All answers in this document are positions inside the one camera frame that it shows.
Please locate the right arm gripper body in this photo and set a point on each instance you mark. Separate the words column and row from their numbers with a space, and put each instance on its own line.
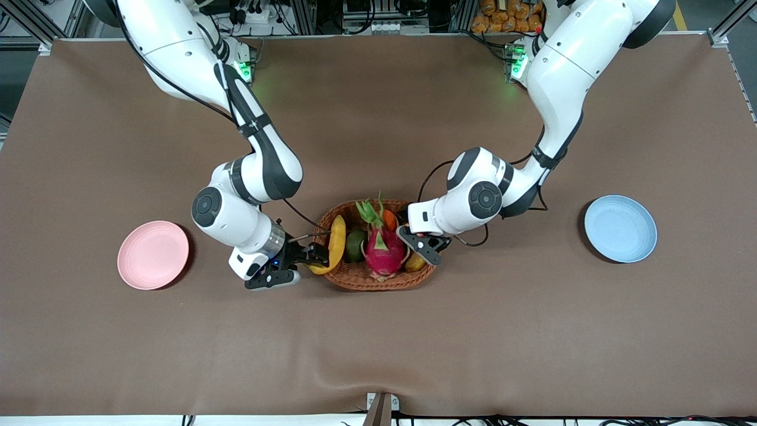
column 294, row 251

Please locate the yellow banana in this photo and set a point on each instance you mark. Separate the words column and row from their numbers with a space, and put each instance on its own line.
column 337, row 242

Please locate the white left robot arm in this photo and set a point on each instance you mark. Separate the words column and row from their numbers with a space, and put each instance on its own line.
column 568, row 65

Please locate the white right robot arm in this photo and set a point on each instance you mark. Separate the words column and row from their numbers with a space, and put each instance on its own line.
column 177, row 35

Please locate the orange carrot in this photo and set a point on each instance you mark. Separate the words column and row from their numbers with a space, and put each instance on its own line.
column 390, row 222

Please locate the dark green avocado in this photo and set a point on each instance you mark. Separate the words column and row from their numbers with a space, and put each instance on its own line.
column 354, row 247

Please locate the brown kiwi fruit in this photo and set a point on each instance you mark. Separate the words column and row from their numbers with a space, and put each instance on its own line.
column 414, row 264

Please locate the oval woven wicker basket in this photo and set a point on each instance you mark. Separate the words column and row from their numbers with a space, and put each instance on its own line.
column 355, row 275

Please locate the pink dragon fruit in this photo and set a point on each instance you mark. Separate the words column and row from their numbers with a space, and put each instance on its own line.
column 384, row 253

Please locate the large table cover cloth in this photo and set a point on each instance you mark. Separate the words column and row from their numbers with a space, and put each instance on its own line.
column 378, row 343

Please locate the pink round plate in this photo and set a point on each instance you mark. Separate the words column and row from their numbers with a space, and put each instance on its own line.
column 152, row 255

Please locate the light blue round plate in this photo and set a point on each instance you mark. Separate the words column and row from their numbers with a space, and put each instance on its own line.
column 620, row 229

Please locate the orange snack packet pile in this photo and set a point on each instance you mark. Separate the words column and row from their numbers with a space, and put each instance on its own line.
column 502, row 18

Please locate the white power strip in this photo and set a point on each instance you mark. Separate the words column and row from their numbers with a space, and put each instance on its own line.
column 260, row 16

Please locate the metal table edge bracket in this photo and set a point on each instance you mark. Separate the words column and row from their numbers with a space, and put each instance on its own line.
column 381, row 408

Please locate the aluminium frame profile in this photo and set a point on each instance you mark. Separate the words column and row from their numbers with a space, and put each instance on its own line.
column 41, row 23
column 730, row 26

